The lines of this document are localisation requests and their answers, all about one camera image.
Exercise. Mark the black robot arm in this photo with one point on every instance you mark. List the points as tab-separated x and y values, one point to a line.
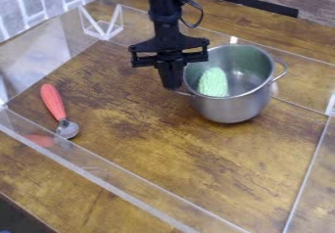
170	7

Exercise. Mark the black strip on wall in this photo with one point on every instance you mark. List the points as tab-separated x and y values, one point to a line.
269	7

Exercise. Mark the orange handled metal spoon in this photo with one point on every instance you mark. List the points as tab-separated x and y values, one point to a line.
67	128

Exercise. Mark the silver metal pot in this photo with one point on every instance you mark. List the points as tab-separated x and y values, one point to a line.
251	69

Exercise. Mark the clear acrylic enclosure wall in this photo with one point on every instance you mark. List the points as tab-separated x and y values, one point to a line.
159	202

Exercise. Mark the clear acrylic corner bracket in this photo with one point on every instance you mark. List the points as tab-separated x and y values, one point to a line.
100	29

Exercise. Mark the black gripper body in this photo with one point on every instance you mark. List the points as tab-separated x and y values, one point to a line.
170	48

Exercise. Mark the green knitted object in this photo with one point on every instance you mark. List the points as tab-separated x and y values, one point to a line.
214	83

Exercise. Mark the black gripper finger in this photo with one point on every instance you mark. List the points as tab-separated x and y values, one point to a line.
178	68
166	74

